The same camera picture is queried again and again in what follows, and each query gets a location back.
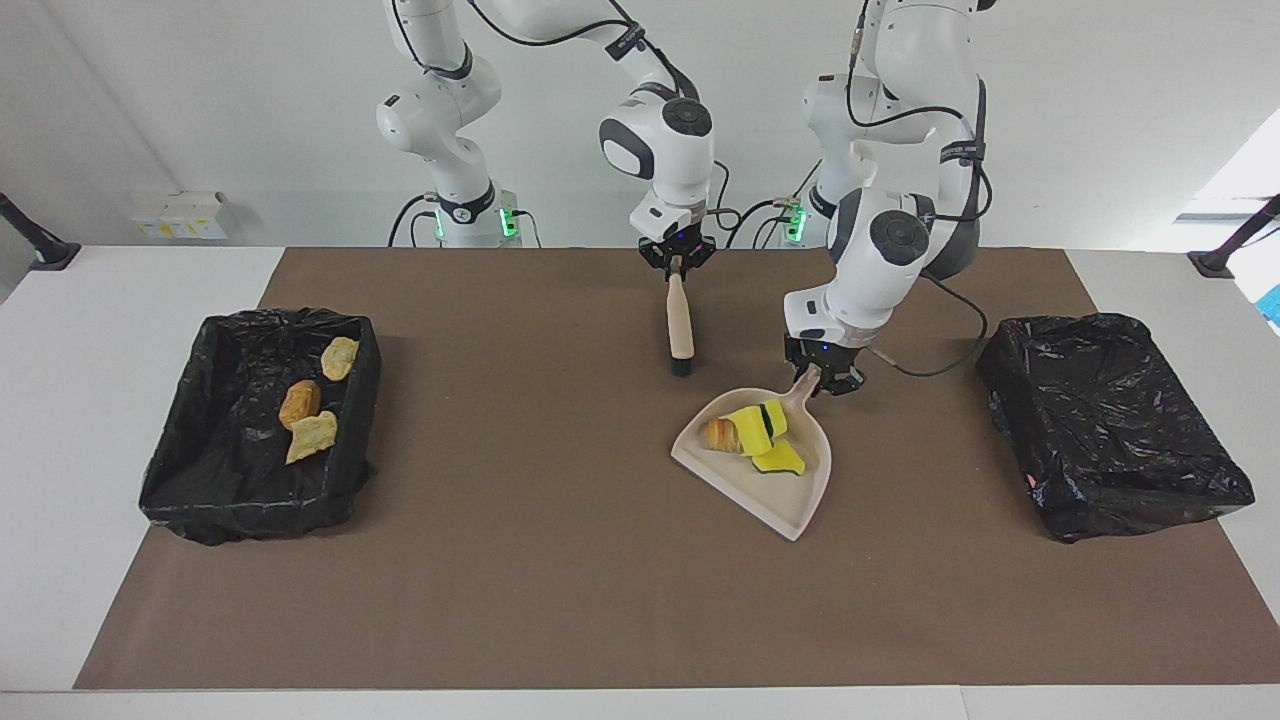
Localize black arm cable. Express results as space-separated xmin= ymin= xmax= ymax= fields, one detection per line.
xmin=385 ymin=0 xmax=743 ymax=233
xmin=845 ymin=0 xmax=993 ymax=379

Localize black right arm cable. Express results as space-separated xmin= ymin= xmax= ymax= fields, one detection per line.
xmin=385 ymin=0 xmax=743 ymax=233

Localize brown oval bread roll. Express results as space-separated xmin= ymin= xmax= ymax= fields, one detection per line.
xmin=278 ymin=379 xmax=323 ymax=431

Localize white wall outlet box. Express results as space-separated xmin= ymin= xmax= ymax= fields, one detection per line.
xmin=132 ymin=192 xmax=229 ymax=241

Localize brown table mat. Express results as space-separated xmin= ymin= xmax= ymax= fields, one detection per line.
xmin=73 ymin=247 xmax=1280 ymax=691

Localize beige hand brush black bristles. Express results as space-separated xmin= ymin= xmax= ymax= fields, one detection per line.
xmin=666 ymin=258 xmax=697 ymax=378

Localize black base power cable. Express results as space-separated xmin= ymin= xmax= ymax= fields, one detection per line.
xmin=722 ymin=195 xmax=801 ymax=248
xmin=387 ymin=193 xmax=442 ymax=248

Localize bin with black bag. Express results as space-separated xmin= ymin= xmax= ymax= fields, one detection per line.
xmin=975 ymin=313 xmax=1256 ymax=544
xmin=140 ymin=305 xmax=383 ymax=546

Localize pale cream bread piece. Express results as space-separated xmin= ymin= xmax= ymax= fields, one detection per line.
xmin=286 ymin=410 xmax=339 ymax=465

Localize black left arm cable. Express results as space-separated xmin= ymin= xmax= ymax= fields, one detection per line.
xmin=845 ymin=0 xmax=993 ymax=379

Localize black stand foot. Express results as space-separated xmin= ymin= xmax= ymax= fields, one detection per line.
xmin=1187 ymin=195 xmax=1280 ymax=279
xmin=0 ymin=192 xmax=81 ymax=273

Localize beige plastic dustpan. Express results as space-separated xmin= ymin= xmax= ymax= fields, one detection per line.
xmin=670 ymin=363 xmax=833 ymax=542

